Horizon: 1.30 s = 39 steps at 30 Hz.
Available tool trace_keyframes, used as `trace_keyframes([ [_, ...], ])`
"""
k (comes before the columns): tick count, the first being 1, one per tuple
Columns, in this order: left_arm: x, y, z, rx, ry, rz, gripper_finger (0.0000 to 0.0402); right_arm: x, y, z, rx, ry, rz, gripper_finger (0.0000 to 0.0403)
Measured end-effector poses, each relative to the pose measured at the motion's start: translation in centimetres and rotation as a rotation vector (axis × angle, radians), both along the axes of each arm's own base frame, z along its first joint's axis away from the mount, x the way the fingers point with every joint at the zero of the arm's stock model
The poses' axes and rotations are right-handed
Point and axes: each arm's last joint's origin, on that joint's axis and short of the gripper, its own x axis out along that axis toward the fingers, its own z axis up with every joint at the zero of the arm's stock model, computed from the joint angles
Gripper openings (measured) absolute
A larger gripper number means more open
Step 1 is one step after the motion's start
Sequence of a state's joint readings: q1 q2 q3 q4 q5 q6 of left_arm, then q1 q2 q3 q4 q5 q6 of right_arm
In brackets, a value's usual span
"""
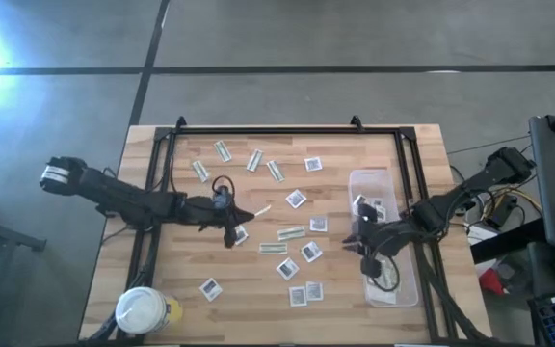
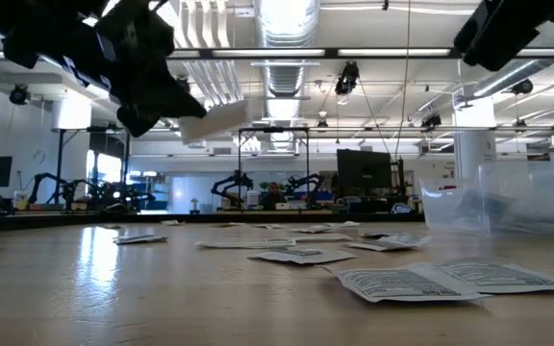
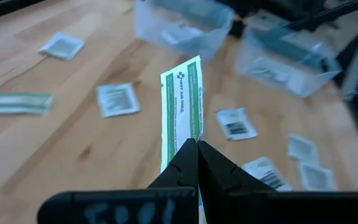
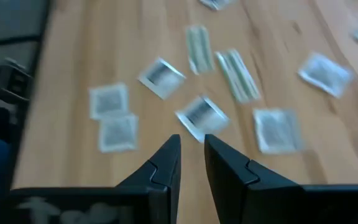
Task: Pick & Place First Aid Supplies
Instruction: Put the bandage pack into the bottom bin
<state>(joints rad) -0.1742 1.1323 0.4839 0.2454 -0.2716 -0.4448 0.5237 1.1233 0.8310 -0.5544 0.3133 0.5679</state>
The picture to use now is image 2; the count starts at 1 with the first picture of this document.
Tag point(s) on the large clear plastic container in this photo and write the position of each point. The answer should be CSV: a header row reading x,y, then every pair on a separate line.
x,y
522,202

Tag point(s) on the white antiseptic wipe packet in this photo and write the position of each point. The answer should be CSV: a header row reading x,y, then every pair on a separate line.
x,y
344,224
313,229
140,239
378,234
402,284
387,242
301,255
498,276

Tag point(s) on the black station frame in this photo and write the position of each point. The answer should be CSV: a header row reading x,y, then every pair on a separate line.
x,y
239,158
58,163

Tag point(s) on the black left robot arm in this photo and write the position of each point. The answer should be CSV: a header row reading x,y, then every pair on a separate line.
x,y
17,19

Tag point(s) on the small clear plastic container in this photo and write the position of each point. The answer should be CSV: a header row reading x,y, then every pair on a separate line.
x,y
450,206

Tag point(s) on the seated person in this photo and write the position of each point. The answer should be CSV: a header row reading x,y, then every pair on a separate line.
x,y
273,194

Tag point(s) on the silver ceiling duct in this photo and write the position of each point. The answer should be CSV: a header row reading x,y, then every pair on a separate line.
x,y
286,29
522,72

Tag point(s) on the black computer monitor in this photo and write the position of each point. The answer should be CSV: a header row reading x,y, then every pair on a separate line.
x,y
363,168

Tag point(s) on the black background robot arm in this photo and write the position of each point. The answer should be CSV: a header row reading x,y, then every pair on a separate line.
x,y
118,194
46,182
234,182
306,182

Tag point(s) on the black metal table frame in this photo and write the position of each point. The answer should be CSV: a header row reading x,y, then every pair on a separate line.
x,y
209,217

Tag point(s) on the white bottle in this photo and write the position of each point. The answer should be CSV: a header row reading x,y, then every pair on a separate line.
x,y
21,199

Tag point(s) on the black ceiling camera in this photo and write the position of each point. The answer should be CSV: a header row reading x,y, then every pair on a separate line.
x,y
347,77

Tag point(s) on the white round column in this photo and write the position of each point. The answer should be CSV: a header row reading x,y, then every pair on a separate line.
x,y
474,149
71,114

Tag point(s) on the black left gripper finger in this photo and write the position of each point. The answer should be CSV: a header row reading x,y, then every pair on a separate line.
x,y
171,103

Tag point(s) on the black overhead light beam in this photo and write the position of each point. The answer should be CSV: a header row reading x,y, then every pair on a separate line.
x,y
267,53

